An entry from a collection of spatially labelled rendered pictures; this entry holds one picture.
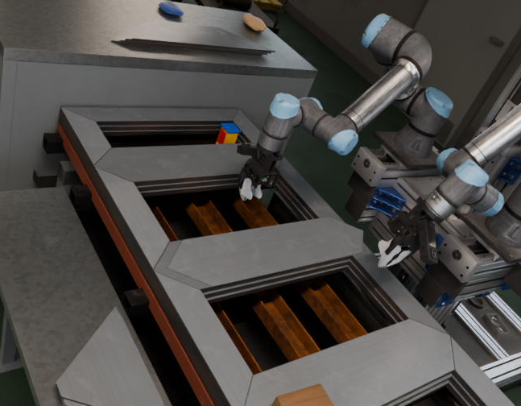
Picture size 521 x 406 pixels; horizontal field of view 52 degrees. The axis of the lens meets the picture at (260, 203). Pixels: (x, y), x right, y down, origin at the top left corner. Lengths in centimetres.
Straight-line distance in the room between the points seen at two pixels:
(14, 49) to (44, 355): 95
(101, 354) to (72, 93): 99
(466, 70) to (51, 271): 443
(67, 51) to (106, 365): 105
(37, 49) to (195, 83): 60
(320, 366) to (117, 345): 48
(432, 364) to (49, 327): 98
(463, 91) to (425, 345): 394
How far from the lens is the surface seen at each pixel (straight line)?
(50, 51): 189
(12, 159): 207
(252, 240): 159
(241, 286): 146
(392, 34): 173
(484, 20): 532
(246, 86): 229
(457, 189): 142
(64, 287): 148
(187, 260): 145
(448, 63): 546
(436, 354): 160
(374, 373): 143
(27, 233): 161
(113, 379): 127
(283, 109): 145
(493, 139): 158
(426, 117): 208
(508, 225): 189
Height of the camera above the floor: 183
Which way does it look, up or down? 33 degrees down
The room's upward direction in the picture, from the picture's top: 23 degrees clockwise
